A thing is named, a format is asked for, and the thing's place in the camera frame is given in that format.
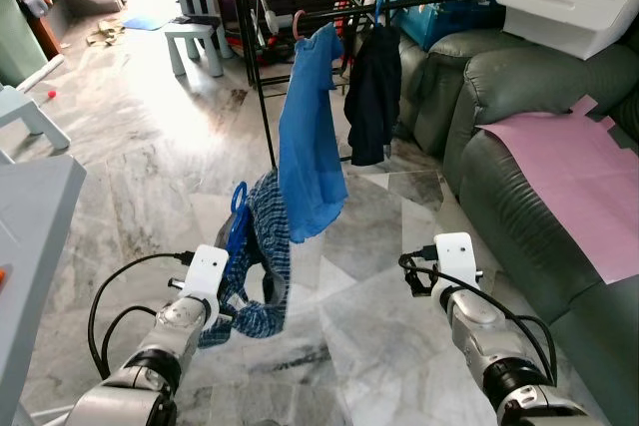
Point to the blue checked garment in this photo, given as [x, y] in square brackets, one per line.
[270, 246]

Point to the blue plastic hanger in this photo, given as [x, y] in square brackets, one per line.
[379, 2]
[238, 221]

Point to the pink hanger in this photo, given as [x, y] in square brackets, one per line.
[300, 19]

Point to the grey-green leather sofa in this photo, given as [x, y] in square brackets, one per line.
[499, 207]

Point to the blue shirt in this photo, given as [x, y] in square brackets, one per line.
[310, 137]

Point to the navy garment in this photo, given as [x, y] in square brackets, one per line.
[374, 97]

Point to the pink sheet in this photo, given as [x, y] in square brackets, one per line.
[589, 187]

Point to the blue floor mat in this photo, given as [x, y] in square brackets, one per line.
[140, 22]

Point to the grey folding table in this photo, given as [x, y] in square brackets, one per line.
[35, 246]

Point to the beige cloth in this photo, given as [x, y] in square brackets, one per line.
[105, 32]

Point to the red ball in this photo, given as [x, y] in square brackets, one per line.
[50, 95]

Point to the white paper roll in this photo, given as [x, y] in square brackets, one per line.
[40, 72]

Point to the green laundry basket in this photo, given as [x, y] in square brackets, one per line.
[18, 37]

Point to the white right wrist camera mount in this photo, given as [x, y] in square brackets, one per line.
[454, 258]

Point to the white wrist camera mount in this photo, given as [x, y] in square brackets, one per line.
[207, 271]
[454, 258]

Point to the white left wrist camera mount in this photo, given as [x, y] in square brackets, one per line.
[207, 271]

